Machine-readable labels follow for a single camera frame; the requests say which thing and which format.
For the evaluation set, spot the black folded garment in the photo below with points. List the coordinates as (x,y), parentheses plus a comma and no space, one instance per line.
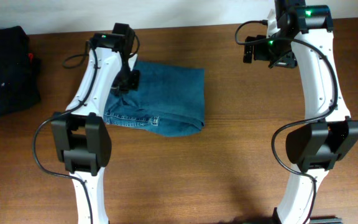
(19,69)

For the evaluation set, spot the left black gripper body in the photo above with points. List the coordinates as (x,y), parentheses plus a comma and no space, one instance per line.
(128,79)

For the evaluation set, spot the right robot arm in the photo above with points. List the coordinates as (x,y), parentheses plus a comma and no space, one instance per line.
(301,36)

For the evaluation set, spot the blue denim jeans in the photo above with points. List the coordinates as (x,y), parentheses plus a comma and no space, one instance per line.
(169,101)

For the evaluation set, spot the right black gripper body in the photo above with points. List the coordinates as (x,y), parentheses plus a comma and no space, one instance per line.
(277,51)

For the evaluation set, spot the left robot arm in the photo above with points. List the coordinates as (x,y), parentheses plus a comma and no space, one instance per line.
(81,138)

